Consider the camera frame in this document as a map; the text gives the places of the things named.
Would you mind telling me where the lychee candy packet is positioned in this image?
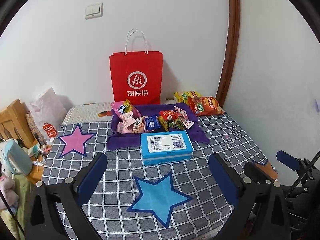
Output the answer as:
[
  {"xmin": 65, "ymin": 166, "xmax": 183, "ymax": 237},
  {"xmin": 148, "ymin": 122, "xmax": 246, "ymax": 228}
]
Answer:
[{"xmin": 175, "ymin": 106, "xmax": 195, "ymax": 129}]

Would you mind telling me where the red snack packet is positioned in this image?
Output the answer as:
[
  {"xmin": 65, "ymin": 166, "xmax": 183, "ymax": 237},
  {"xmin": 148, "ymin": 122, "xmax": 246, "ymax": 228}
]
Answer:
[{"xmin": 159, "ymin": 110, "xmax": 179, "ymax": 121}]

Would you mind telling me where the dark blue snack packet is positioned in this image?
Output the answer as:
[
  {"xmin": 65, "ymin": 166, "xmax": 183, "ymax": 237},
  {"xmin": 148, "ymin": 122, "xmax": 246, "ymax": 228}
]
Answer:
[{"xmin": 144, "ymin": 114, "xmax": 161, "ymax": 132}]

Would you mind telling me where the orange star mat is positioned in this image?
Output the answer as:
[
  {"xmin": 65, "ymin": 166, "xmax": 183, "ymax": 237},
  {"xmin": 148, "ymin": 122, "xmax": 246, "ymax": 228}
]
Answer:
[{"xmin": 252, "ymin": 160, "xmax": 278, "ymax": 180}]

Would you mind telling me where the grey checkered tablecloth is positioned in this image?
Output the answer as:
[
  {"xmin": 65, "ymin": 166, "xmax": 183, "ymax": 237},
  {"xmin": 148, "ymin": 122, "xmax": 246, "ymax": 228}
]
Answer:
[{"xmin": 42, "ymin": 114, "xmax": 267, "ymax": 239}]

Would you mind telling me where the orange Lays chips bag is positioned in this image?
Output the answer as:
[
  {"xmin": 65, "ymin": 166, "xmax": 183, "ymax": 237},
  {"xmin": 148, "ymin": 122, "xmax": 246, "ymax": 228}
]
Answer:
[{"xmin": 188, "ymin": 96, "xmax": 223, "ymax": 116}]

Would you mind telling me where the pink star mat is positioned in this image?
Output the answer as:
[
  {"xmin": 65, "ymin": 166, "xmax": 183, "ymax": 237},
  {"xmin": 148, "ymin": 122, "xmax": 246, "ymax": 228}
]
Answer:
[{"xmin": 58, "ymin": 124, "xmax": 97, "ymax": 158}]

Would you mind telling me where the green yellow snack packet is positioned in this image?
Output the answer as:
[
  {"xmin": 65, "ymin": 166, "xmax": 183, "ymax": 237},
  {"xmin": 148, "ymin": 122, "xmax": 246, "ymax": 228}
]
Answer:
[{"xmin": 158, "ymin": 116, "xmax": 185, "ymax": 132}]

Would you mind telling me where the blue star mat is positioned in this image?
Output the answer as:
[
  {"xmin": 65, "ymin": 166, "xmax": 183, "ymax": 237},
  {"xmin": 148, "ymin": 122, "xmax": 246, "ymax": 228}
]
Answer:
[{"xmin": 127, "ymin": 172, "xmax": 193, "ymax": 228}]

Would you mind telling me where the blue tissue pack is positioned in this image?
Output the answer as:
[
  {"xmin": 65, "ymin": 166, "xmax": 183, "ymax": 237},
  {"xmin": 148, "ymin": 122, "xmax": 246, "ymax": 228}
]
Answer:
[{"xmin": 140, "ymin": 131, "xmax": 194, "ymax": 166}]

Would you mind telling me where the yellow Lays chips bag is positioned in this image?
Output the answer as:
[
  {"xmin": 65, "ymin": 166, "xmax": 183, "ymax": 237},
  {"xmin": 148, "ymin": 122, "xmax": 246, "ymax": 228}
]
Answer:
[{"xmin": 173, "ymin": 91, "xmax": 202, "ymax": 103}]

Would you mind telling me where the wooden side table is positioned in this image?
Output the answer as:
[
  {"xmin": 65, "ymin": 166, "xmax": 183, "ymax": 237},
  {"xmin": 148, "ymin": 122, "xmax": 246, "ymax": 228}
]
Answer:
[{"xmin": 1, "ymin": 99, "xmax": 45, "ymax": 184}]

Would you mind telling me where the purple towel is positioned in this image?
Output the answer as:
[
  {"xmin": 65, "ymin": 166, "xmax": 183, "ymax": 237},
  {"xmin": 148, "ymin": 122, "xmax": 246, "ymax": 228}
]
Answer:
[{"xmin": 106, "ymin": 102, "xmax": 211, "ymax": 151}]

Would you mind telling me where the white Miniso plastic bag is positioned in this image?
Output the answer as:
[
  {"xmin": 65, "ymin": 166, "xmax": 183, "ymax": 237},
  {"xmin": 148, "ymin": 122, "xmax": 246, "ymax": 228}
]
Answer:
[{"xmin": 28, "ymin": 88, "xmax": 67, "ymax": 141}]

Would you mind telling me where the pink panda snack packet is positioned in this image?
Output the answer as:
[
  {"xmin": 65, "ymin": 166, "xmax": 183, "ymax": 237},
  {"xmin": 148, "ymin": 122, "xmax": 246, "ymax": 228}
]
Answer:
[{"xmin": 116, "ymin": 111, "xmax": 147, "ymax": 134}]

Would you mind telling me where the white fruit print cloth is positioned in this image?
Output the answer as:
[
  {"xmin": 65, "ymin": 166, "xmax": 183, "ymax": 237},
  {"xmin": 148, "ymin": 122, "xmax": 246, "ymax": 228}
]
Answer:
[{"xmin": 62, "ymin": 102, "xmax": 113, "ymax": 125}]

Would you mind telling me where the pink yellow snack packet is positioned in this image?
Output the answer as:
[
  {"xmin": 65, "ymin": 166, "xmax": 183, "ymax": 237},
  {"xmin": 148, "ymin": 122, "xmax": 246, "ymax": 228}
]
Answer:
[{"xmin": 111, "ymin": 99, "xmax": 141, "ymax": 118}]

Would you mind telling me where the red paper shopping bag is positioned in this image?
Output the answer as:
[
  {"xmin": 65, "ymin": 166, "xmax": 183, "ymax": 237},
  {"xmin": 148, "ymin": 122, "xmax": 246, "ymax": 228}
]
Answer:
[{"xmin": 109, "ymin": 28, "xmax": 163, "ymax": 105}]

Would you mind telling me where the brown door frame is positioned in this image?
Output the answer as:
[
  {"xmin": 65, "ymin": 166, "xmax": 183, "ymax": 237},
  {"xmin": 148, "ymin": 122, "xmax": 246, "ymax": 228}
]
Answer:
[{"xmin": 216, "ymin": 0, "xmax": 241, "ymax": 107}]

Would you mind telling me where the white wall switch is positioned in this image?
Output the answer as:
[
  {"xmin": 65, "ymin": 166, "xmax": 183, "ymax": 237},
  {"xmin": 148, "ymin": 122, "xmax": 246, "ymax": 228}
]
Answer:
[{"xmin": 85, "ymin": 2, "xmax": 103, "ymax": 20}]

